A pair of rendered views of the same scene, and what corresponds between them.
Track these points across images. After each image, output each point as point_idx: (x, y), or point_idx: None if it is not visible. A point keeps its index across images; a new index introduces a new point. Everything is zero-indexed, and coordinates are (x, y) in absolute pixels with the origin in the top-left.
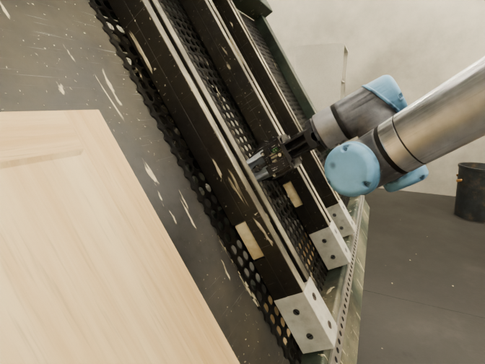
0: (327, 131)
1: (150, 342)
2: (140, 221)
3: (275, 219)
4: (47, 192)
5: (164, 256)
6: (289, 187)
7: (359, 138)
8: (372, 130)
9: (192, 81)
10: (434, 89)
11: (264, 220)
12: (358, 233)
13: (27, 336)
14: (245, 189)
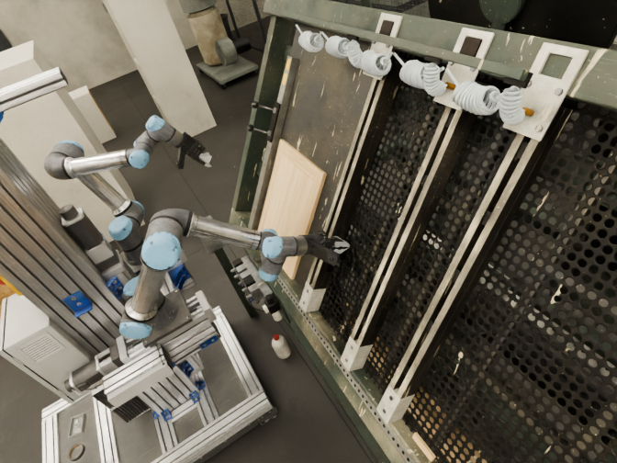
0: None
1: (295, 222)
2: (308, 205)
3: (320, 260)
4: (304, 182)
5: (306, 217)
6: None
7: (267, 233)
8: (261, 231)
9: (341, 186)
10: (241, 227)
11: None
12: (394, 443)
13: (290, 197)
14: None
